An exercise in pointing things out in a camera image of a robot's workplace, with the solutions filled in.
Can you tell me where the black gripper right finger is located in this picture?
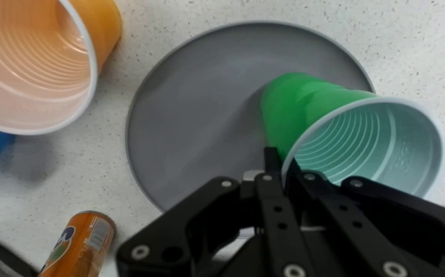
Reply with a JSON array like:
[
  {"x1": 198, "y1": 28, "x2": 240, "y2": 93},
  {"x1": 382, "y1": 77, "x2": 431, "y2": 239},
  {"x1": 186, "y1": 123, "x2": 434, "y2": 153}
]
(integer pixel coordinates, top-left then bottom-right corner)
[{"x1": 283, "y1": 159, "x2": 445, "y2": 277}]

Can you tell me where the grey round plate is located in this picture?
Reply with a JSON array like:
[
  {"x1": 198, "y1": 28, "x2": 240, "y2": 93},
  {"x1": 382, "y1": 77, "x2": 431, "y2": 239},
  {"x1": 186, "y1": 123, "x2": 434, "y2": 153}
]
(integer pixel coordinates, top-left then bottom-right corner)
[{"x1": 124, "y1": 20, "x2": 375, "y2": 213}]

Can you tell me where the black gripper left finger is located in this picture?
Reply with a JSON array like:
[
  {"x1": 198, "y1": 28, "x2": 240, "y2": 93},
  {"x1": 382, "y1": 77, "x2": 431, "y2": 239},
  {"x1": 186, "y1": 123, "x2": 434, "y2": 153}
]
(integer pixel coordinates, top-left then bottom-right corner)
[{"x1": 115, "y1": 145, "x2": 318, "y2": 277}]

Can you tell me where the orange plastic cup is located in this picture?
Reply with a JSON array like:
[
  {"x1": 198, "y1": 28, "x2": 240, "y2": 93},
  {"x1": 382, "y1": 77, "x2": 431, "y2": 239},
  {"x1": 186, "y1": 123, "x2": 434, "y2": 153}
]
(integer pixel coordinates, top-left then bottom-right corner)
[{"x1": 0, "y1": 0, "x2": 124, "y2": 137}]

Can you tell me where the orange soda can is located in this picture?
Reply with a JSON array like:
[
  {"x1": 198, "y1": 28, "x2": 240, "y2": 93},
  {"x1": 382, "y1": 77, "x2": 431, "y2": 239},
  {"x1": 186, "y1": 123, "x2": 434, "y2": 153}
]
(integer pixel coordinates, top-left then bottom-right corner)
[{"x1": 37, "y1": 210, "x2": 118, "y2": 277}]

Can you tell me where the green plastic cup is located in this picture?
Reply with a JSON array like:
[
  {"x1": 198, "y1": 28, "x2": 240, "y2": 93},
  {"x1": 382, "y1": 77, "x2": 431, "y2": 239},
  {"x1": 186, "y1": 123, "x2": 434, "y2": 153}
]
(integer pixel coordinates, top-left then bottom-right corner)
[{"x1": 258, "y1": 71, "x2": 445, "y2": 199}]

